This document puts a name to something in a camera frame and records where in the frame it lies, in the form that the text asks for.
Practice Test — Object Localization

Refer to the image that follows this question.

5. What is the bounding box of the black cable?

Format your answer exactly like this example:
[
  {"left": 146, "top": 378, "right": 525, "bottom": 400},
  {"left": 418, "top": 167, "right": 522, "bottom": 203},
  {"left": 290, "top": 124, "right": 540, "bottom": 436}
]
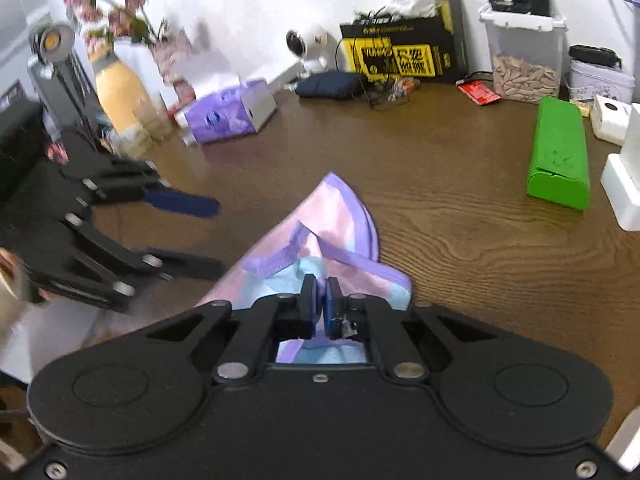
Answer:
[{"left": 362, "top": 76, "right": 401, "bottom": 112}]

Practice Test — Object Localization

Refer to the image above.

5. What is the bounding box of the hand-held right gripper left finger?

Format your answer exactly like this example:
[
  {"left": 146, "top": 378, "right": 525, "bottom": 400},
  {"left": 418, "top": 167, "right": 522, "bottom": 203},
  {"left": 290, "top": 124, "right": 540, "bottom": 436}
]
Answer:
[{"left": 145, "top": 274, "right": 321, "bottom": 386}]

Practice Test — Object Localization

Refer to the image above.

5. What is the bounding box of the white object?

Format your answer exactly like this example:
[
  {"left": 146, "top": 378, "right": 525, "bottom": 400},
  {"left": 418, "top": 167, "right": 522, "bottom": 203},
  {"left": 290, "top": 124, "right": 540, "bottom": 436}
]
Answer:
[{"left": 605, "top": 407, "right": 640, "bottom": 472}]

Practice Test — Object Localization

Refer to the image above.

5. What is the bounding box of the dark blue pouch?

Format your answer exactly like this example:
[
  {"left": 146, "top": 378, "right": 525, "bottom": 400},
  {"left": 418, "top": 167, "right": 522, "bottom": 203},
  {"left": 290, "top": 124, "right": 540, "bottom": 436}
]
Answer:
[{"left": 295, "top": 71, "right": 368, "bottom": 101}]

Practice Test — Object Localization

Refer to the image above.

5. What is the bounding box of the red packet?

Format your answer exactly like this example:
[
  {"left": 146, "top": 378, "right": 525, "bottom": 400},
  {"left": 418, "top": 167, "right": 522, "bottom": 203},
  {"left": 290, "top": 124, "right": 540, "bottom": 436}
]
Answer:
[{"left": 457, "top": 80, "right": 501, "bottom": 106}]

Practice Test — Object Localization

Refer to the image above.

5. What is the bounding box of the black and yellow box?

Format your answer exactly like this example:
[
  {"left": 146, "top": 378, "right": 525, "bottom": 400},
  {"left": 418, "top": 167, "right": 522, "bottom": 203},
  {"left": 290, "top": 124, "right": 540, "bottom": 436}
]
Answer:
[{"left": 340, "top": 0, "right": 469, "bottom": 85}]

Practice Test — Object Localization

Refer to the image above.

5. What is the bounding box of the white plastic bag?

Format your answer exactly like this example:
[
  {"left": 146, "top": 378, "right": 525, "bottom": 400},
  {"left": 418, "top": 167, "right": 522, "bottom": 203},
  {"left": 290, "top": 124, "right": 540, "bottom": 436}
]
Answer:
[{"left": 382, "top": 0, "right": 441, "bottom": 18}]

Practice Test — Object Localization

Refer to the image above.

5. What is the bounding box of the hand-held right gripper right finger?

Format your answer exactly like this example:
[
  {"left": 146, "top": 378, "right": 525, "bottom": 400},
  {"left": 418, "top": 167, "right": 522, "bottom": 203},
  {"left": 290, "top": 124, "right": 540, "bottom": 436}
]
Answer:
[{"left": 326, "top": 276, "right": 501, "bottom": 385}]

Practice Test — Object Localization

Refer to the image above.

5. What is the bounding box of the small black case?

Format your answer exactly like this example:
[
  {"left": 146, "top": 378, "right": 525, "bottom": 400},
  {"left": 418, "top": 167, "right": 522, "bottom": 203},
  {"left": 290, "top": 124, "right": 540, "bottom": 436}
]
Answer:
[{"left": 569, "top": 45, "right": 622, "bottom": 68}]

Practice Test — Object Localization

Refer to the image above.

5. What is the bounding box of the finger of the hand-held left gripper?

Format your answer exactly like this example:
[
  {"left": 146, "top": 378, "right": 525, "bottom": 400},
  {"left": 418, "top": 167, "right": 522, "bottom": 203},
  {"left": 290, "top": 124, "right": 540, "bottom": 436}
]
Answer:
[
  {"left": 80, "top": 159, "right": 222, "bottom": 220},
  {"left": 60, "top": 212, "right": 227, "bottom": 313}
]

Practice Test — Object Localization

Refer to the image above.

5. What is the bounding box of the person's left hand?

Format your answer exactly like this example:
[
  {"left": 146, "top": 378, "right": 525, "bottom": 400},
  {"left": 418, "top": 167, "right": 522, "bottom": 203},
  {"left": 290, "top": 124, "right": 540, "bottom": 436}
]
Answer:
[{"left": 0, "top": 247, "right": 53, "bottom": 311}]

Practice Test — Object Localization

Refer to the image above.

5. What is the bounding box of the white round camera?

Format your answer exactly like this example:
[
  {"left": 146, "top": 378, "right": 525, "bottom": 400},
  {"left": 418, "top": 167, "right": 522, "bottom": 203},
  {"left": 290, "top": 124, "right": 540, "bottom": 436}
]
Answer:
[{"left": 286, "top": 24, "right": 331, "bottom": 78}]

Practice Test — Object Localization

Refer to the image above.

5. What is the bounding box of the purple tissue pack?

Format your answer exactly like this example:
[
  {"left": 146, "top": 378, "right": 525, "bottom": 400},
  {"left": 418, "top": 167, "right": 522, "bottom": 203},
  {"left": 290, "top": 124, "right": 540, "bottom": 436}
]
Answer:
[{"left": 175, "top": 78, "right": 278, "bottom": 146}]

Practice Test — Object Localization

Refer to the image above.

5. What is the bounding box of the clear container with seeds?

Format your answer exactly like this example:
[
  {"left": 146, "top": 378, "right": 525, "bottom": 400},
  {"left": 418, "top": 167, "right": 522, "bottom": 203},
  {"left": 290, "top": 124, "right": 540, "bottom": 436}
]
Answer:
[{"left": 479, "top": 4, "right": 568, "bottom": 103}]

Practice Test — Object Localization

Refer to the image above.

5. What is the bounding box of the white patterned tin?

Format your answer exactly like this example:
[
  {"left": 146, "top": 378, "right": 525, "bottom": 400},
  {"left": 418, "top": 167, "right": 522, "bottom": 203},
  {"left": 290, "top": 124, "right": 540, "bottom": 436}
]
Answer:
[{"left": 567, "top": 59, "right": 637, "bottom": 106}]

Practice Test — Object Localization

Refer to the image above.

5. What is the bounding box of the glass vase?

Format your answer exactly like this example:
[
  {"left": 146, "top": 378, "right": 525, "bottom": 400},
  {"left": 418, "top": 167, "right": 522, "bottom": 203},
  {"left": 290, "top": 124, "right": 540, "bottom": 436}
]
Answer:
[{"left": 135, "top": 55, "right": 176, "bottom": 147}]

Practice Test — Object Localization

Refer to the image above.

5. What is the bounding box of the white stand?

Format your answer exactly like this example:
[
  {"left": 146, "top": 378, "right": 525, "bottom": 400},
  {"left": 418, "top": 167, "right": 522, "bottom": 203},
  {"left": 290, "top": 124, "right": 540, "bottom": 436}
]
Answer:
[{"left": 600, "top": 102, "right": 640, "bottom": 232}]

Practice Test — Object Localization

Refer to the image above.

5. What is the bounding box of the white cloth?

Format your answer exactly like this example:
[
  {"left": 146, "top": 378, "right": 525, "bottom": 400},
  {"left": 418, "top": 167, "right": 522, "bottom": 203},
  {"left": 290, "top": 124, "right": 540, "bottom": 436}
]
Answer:
[{"left": 0, "top": 300, "right": 126, "bottom": 385}]

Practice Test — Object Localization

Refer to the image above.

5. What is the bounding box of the crumpled snack wrapper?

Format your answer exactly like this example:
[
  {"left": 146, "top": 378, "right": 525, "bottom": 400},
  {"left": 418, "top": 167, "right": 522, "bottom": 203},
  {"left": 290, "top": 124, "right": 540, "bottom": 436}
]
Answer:
[{"left": 385, "top": 77, "right": 422, "bottom": 103}]

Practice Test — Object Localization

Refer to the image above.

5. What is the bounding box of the yellow bottle with grey cap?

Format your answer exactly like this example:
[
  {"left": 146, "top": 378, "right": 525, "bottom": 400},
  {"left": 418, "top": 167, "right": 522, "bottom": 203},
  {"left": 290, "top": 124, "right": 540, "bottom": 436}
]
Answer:
[{"left": 89, "top": 35, "right": 153, "bottom": 135}]

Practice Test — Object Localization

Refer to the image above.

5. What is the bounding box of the green glasses case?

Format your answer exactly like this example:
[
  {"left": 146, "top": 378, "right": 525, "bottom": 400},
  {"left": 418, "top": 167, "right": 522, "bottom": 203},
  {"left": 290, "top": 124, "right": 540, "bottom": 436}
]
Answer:
[{"left": 526, "top": 96, "right": 592, "bottom": 212}]

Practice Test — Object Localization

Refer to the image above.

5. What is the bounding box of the small white box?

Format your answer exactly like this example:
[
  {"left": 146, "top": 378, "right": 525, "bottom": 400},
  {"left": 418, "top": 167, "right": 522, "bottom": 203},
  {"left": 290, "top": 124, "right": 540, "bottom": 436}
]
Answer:
[{"left": 590, "top": 95, "right": 632, "bottom": 145}]

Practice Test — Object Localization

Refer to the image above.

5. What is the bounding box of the pink purple blue garment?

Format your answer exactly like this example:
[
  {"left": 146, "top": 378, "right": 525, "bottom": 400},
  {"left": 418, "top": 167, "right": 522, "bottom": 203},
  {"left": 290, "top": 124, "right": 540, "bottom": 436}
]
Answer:
[{"left": 197, "top": 172, "right": 413, "bottom": 366}]

